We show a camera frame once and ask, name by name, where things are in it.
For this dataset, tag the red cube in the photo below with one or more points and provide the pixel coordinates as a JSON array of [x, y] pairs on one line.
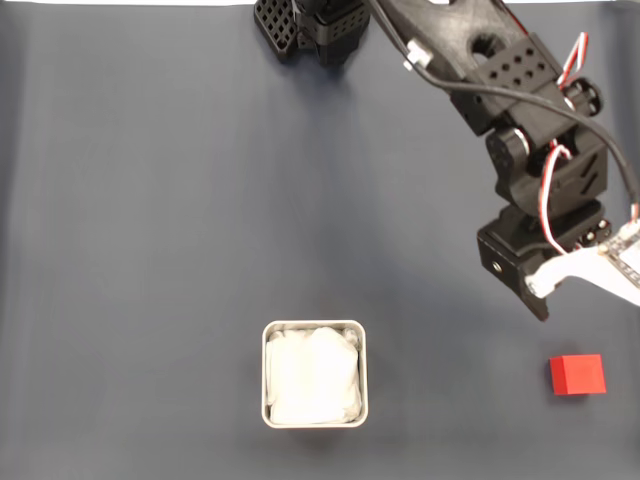
[[580, 375]]

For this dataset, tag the square metal box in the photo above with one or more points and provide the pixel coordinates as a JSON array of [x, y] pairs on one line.
[[263, 380]]

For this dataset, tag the white tissue paper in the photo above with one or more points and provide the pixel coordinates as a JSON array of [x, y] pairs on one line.
[[312, 375]]

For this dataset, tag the dark table mat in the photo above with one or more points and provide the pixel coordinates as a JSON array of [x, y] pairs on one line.
[[150, 250]]

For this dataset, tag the white camera board with mount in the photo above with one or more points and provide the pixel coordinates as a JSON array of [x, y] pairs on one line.
[[620, 260]]

